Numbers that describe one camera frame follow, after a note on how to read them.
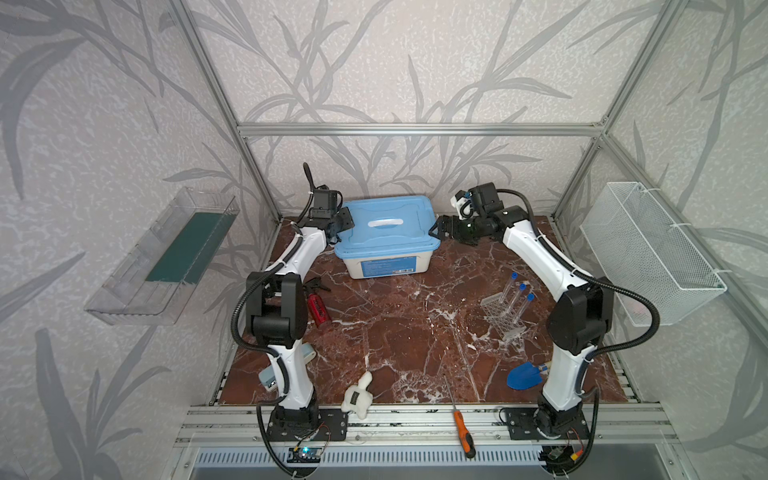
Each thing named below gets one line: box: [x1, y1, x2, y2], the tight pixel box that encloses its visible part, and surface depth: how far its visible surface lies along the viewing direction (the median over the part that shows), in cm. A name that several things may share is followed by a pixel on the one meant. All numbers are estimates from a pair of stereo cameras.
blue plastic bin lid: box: [334, 196, 441, 258], surface depth 95 cm
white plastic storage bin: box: [342, 251, 433, 279], surface depth 97 cm
